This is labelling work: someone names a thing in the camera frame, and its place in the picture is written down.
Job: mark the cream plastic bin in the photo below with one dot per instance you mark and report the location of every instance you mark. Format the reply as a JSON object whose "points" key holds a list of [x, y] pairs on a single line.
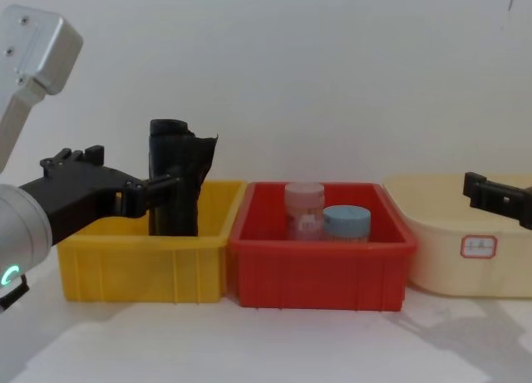
{"points": [[436, 271]]}

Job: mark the jar with blue lid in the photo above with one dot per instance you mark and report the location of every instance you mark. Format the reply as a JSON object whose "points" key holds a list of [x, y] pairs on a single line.
{"points": [[347, 225]]}

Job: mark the red plastic bin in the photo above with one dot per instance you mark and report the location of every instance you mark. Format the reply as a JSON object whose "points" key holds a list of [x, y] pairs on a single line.
{"points": [[316, 275]]}

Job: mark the yellow plastic bin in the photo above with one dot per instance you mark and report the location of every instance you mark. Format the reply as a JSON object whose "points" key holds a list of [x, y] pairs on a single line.
{"points": [[137, 266]]}

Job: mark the white label with red border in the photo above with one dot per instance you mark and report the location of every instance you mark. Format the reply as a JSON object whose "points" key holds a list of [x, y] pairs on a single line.
{"points": [[479, 246]]}

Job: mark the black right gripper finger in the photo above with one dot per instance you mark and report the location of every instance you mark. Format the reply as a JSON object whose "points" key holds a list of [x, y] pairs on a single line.
{"points": [[498, 202]]}

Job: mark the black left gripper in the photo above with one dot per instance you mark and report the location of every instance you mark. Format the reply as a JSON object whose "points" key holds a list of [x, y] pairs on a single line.
{"points": [[79, 192]]}

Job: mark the pink jar with pink lid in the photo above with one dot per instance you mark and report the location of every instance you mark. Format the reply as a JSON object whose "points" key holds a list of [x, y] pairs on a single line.
{"points": [[302, 208]]}

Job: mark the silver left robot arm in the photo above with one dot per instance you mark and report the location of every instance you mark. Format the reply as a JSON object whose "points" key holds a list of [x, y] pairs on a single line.
{"points": [[39, 46]]}

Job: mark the black roll of plastic bags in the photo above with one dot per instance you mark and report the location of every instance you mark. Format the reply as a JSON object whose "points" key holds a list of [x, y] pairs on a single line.
{"points": [[178, 158]]}

